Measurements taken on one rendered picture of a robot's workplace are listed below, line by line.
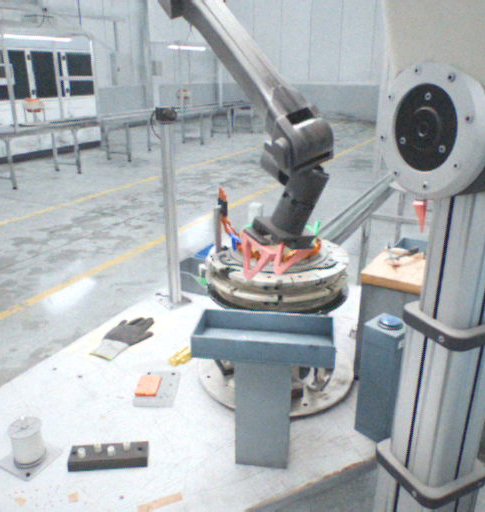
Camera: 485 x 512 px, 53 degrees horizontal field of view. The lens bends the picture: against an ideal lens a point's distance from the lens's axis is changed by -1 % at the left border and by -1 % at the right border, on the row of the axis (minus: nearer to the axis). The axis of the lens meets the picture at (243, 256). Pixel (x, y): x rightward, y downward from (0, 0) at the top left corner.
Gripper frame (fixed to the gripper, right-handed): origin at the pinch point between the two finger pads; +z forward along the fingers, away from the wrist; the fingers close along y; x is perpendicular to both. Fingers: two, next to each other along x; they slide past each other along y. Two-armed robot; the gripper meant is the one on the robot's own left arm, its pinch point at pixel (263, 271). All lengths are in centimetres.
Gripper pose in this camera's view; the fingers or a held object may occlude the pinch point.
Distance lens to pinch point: 84.4
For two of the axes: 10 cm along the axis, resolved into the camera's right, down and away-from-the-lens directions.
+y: -6.4, 0.7, -7.6
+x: 6.7, 5.5, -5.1
